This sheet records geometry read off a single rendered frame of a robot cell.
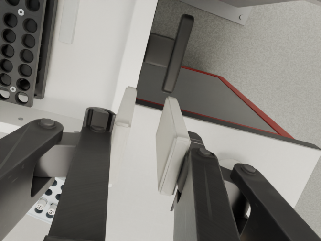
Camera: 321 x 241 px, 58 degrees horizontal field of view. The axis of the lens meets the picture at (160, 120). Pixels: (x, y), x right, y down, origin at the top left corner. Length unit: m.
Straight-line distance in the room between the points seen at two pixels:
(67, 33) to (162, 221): 0.35
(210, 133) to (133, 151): 0.13
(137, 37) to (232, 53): 0.99
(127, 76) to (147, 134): 0.21
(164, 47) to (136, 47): 0.03
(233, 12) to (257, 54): 0.20
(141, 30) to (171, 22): 0.93
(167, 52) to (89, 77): 0.12
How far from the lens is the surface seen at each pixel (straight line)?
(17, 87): 0.32
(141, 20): 0.25
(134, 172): 0.49
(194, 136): 0.15
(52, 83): 0.37
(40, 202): 0.49
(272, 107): 1.34
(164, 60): 0.27
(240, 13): 1.21
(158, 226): 0.55
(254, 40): 1.25
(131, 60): 0.26
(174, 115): 0.15
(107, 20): 0.35
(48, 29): 0.33
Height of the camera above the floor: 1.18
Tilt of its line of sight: 70 degrees down
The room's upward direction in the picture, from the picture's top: 176 degrees clockwise
